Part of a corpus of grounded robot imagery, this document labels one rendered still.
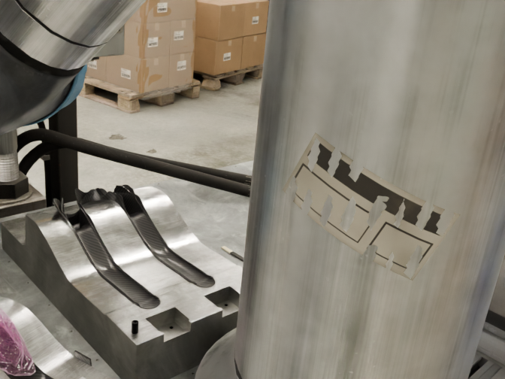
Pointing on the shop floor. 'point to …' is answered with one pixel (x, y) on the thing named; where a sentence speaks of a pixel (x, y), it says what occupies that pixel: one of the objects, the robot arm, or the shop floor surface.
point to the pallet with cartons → (229, 40)
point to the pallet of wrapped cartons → (149, 59)
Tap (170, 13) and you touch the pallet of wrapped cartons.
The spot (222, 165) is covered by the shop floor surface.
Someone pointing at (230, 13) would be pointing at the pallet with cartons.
